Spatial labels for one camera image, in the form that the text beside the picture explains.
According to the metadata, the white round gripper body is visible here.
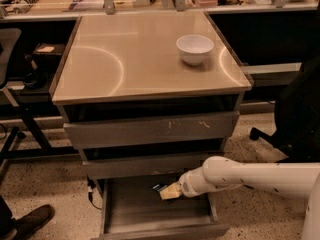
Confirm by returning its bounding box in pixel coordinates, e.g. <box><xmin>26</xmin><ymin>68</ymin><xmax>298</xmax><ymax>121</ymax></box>
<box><xmin>178</xmin><ymin>171</ymin><xmax>199</xmax><ymax>198</ymax></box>

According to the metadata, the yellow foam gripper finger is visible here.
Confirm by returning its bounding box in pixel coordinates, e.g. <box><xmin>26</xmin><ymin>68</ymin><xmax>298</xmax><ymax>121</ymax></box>
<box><xmin>159</xmin><ymin>182</ymin><xmax>182</xmax><ymax>200</ymax></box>

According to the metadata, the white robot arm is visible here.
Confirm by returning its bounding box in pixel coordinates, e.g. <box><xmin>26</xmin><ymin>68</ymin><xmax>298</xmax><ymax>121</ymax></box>
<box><xmin>159</xmin><ymin>156</ymin><xmax>320</xmax><ymax>240</ymax></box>

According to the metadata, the middle grey drawer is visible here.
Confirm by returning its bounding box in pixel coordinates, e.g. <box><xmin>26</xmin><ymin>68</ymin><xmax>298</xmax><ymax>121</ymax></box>
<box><xmin>83</xmin><ymin>152</ymin><xmax>223</xmax><ymax>179</ymax></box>

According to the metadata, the open bottom grey drawer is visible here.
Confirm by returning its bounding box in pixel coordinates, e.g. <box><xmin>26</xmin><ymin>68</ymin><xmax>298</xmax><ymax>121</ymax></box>
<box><xmin>93</xmin><ymin>174</ymin><xmax>229</xmax><ymax>240</ymax></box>

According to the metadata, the top grey drawer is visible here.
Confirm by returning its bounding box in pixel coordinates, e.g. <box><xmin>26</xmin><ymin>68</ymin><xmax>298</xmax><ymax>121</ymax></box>
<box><xmin>64</xmin><ymin>111</ymin><xmax>239</xmax><ymax>149</ymax></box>

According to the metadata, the grey drawer cabinet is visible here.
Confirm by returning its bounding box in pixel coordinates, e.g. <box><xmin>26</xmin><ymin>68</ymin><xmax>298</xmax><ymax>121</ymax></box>
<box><xmin>48</xmin><ymin>11</ymin><xmax>254</xmax><ymax>240</ymax></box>

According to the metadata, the black office chair right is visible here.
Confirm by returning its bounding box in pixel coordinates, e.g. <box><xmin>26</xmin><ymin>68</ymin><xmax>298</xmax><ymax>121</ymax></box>
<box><xmin>249</xmin><ymin>56</ymin><xmax>320</xmax><ymax>162</ymax></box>

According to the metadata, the white ceramic bowl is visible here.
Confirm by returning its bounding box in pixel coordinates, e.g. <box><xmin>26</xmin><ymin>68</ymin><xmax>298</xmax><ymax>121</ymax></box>
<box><xmin>176</xmin><ymin>35</ymin><xmax>214</xmax><ymax>66</ymax></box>

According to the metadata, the brown shoe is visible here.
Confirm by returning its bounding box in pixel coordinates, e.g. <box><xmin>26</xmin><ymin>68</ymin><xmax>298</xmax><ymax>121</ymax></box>
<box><xmin>0</xmin><ymin>204</ymin><xmax>55</xmax><ymax>240</ymax></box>

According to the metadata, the black box under desk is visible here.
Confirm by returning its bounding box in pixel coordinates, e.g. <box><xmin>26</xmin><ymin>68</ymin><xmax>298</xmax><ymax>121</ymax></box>
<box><xmin>32</xmin><ymin>43</ymin><xmax>65</xmax><ymax>67</ymax></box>

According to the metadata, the black cable with plug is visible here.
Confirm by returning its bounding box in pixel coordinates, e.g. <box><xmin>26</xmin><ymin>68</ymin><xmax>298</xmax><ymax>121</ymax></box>
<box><xmin>86</xmin><ymin>175</ymin><xmax>103</xmax><ymax>211</ymax></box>

